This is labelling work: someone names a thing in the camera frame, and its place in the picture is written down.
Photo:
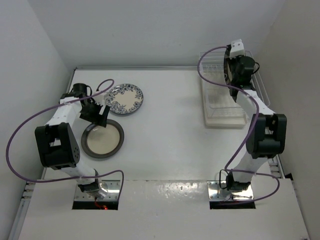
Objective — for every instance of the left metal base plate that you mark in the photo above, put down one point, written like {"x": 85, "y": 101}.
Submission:
{"x": 110, "y": 190}

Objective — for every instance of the white front board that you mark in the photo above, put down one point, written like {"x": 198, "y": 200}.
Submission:
{"x": 161, "y": 210}

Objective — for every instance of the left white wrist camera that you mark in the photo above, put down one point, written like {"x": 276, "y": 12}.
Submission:
{"x": 100, "y": 99}

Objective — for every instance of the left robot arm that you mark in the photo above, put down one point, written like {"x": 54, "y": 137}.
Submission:
{"x": 57, "y": 146}

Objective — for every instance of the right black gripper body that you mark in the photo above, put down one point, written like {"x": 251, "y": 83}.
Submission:
{"x": 235, "y": 62}

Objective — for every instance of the white drip tray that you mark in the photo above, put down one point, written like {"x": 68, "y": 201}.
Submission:
{"x": 220, "y": 110}

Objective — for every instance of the dark patterned rim plate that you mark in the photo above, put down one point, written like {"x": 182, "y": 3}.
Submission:
{"x": 226, "y": 67}

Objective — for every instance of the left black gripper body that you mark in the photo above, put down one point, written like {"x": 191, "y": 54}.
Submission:
{"x": 91, "y": 112}

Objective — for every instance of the blue floral plate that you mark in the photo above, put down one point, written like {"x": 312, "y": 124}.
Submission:
{"x": 124, "y": 99}

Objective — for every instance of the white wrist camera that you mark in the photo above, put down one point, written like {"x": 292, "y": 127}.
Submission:
{"x": 100, "y": 99}
{"x": 237, "y": 49}

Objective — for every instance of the grey rim plate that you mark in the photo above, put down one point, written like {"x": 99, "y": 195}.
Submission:
{"x": 102, "y": 142}

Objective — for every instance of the white wire dish rack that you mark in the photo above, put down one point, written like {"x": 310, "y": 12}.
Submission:
{"x": 212, "y": 68}

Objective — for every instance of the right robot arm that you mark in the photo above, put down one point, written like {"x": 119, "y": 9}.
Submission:
{"x": 267, "y": 130}

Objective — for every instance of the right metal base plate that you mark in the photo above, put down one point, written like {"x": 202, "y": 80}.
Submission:
{"x": 217, "y": 192}

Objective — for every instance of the metal base plate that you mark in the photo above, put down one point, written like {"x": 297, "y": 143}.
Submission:
{"x": 217, "y": 192}
{"x": 110, "y": 190}

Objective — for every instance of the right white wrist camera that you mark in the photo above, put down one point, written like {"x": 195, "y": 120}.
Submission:
{"x": 237, "y": 49}

